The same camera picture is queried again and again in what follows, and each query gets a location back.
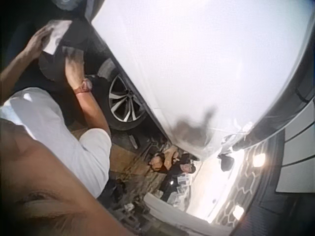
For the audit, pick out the person's left hand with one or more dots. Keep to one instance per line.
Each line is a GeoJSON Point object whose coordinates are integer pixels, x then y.
{"type": "Point", "coordinates": [37, 44]}

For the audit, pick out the person's right hand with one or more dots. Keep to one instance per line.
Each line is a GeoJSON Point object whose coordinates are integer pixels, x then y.
{"type": "Point", "coordinates": [73, 71]}

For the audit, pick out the person's right fingers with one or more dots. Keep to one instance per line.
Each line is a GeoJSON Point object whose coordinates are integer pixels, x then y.
{"type": "Point", "coordinates": [73, 58]}

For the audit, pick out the person's left fingers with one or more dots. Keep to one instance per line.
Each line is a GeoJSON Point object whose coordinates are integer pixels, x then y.
{"type": "Point", "coordinates": [44, 32]}

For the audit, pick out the white cloth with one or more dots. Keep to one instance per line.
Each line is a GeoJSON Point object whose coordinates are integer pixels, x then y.
{"type": "Point", "coordinates": [59, 33]}

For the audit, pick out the black rounded car part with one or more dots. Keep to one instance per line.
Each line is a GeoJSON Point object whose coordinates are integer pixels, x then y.
{"type": "Point", "coordinates": [55, 65]}

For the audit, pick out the car wheel with alloy rim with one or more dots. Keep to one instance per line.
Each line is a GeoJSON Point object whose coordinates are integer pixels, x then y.
{"type": "Point", "coordinates": [124, 100]}

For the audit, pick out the white car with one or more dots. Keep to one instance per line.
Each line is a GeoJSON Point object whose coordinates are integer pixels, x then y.
{"type": "Point", "coordinates": [184, 61]}

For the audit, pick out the heap of clear packets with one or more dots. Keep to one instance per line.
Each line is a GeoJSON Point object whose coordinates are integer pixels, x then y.
{"type": "Point", "coordinates": [178, 188]}

